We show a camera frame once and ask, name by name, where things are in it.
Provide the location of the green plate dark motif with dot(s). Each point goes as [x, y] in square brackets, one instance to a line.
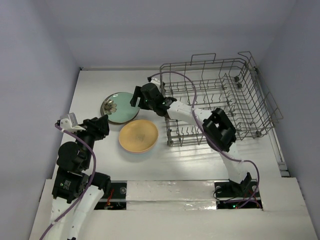
[117, 107]

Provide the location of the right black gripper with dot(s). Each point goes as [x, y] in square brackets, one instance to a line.
[139, 97]

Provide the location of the yellow plate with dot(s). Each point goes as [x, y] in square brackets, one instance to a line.
[138, 136]

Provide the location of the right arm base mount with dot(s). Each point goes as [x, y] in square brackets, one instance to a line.
[232, 196]

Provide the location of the grey wire dish rack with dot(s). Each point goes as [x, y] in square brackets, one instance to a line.
[234, 85]

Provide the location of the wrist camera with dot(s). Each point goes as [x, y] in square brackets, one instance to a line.
[154, 81]
[68, 122]

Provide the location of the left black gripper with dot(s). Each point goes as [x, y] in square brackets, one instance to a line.
[97, 125]

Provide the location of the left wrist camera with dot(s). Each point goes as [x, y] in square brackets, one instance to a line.
[68, 122]

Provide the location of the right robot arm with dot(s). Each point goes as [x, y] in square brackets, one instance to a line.
[215, 125]

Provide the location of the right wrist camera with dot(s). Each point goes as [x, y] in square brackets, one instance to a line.
[154, 81]

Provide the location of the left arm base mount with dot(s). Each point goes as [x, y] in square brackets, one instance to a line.
[115, 199]

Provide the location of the dark olive plate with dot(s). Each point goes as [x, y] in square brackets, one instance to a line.
[102, 109]

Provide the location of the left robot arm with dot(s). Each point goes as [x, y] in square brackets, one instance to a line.
[77, 186]

